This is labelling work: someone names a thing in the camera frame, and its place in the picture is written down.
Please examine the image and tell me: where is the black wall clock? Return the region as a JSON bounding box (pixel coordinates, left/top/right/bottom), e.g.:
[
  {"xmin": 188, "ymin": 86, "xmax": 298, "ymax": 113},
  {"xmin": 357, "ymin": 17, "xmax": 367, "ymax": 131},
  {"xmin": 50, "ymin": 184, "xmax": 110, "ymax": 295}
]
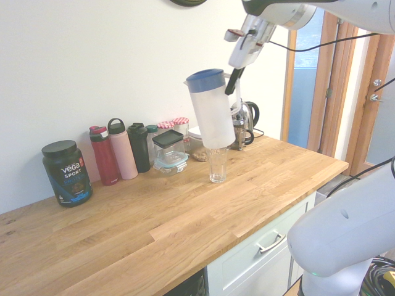
[{"xmin": 168, "ymin": 0, "xmax": 208, "ymax": 7}]

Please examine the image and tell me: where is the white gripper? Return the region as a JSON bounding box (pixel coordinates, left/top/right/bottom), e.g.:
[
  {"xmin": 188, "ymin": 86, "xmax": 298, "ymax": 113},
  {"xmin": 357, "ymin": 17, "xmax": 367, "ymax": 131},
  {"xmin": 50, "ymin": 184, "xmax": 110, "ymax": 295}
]
[{"xmin": 225, "ymin": 15, "xmax": 277, "ymax": 96}]

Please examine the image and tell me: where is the white cabinet drawer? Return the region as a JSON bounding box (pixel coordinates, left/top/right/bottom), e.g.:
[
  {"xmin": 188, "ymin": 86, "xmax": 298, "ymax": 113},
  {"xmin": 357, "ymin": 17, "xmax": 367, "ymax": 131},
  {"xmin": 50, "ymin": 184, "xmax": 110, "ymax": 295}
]
[{"xmin": 207, "ymin": 192, "xmax": 317, "ymax": 296}]

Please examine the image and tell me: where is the jar with red checkered lid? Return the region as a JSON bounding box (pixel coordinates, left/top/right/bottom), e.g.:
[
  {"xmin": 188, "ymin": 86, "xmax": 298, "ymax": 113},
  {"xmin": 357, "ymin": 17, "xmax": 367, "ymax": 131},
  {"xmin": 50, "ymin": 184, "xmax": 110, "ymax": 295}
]
[
  {"xmin": 171, "ymin": 117, "xmax": 190, "ymax": 139},
  {"xmin": 156, "ymin": 121, "xmax": 175, "ymax": 134}
]

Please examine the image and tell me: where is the shiny steel electric kettle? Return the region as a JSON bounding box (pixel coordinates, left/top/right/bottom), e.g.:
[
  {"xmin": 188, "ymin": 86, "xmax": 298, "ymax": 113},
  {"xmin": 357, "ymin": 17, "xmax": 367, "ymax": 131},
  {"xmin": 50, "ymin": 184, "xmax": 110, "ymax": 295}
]
[{"xmin": 230, "ymin": 100, "xmax": 260, "ymax": 130}]

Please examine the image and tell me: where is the pink water bottle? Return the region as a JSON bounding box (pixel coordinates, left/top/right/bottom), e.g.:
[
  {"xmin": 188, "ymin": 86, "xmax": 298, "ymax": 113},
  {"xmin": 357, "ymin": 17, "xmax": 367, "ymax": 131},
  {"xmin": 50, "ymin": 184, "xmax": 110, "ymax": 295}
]
[{"xmin": 107, "ymin": 118, "xmax": 139, "ymax": 180}]

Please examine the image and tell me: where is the black cable bundle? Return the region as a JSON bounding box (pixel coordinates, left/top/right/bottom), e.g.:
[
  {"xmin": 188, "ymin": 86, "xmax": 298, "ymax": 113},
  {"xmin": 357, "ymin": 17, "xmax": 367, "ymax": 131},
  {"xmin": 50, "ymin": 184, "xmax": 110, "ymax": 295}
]
[{"xmin": 360, "ymin": 255, "xmax": 395, "ymax": 296}]

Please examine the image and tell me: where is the black protein powder tub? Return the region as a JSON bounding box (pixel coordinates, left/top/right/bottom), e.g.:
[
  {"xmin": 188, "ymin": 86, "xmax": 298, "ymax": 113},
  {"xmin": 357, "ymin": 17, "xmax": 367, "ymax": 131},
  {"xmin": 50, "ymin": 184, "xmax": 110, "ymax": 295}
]
[{"xmin": 41, "ymin": 140, "xmax": 94, "ymax": 208}]

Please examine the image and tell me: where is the translucent pitcher with blue lid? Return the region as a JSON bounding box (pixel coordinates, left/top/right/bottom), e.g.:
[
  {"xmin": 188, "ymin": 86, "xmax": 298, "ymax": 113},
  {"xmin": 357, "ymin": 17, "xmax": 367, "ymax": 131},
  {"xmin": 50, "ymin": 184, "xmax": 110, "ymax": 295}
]
[{"xmin": 183, "ymin": 68, "xmax": 243, "ymax": 149}]

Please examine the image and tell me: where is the black dishwasher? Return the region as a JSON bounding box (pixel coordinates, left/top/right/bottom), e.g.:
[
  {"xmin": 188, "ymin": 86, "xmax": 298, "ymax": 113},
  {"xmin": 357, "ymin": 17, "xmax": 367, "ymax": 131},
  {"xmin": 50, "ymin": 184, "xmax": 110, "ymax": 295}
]
[{"xmin": 159, "ymin": 267, "xmax": 208, "ymax": 296}]

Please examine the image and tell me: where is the cereal container with white lid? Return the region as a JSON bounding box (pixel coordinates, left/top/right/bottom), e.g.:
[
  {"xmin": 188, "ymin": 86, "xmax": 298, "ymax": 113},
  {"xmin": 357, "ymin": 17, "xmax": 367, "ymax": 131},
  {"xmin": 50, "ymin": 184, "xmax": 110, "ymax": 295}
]
[{"xmin": 187, "ymin": 126, "xmax": 210, "ymax": 163}]

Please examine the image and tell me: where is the square container with black lid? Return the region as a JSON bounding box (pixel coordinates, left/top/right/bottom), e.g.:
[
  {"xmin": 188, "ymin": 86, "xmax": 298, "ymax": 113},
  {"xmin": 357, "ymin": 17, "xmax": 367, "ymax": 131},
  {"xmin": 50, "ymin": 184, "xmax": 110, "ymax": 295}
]
[{"xmin": 151, "ymin": 129, "xmax": 186, "ymax": 163}]

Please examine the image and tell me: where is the glass jar with green lid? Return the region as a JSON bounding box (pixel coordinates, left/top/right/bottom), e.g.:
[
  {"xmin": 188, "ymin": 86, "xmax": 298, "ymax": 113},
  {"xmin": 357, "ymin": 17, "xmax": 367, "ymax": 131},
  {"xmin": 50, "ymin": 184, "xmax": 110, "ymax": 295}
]
[{"xmin": 145, "ymin": 124, "xmax": 159, "ymax": 167}]

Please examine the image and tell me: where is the wooden framed door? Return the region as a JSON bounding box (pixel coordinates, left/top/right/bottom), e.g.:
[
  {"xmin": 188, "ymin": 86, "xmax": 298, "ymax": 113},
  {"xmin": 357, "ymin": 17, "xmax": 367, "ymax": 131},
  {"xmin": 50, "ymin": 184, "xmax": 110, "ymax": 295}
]
[{"xmin": 345, "ymin": 30, "xmax": 395, "ymax": 176}]

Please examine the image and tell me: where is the clear drinking glass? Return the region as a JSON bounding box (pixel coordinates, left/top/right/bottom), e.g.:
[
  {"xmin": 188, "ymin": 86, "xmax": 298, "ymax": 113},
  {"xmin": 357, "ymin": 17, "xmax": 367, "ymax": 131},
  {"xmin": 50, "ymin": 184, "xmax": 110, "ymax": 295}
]
[{"xmin": 207, "ymin": 147, "xmax": 230, "ymax": 184}]

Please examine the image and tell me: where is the metal drawer handle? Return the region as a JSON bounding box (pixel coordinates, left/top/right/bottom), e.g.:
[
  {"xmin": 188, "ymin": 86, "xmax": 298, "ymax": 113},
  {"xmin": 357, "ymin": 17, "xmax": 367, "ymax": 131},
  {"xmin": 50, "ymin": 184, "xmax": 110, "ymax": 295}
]
[{"xmin": 255, "ymin": 232, "xmax": 286, "ymax": 254}]

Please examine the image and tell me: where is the red water bottle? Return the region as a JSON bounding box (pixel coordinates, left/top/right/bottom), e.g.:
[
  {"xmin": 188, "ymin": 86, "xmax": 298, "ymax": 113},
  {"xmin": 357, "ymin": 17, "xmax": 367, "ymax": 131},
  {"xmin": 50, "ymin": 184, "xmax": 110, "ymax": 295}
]
[{"xmin": 88, "ymin": 125, "xmax": 121, "ymax": 187}]

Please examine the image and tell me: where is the wooden door frame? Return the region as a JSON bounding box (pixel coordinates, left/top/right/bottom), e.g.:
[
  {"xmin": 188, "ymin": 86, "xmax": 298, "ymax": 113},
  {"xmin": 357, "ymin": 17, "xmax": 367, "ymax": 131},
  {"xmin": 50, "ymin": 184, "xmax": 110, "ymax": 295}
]
[{"xmin": 280, "ymin": 12, "xmax": 362, "ymax": 155}]

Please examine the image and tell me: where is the black shaker bottle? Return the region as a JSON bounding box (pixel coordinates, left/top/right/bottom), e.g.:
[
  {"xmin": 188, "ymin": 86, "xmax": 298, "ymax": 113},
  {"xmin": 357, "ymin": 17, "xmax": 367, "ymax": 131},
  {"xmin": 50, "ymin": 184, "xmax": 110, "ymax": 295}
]
[{"xmin": 127, "ymin": 122, "xmax": 151, "ymax": 174}]

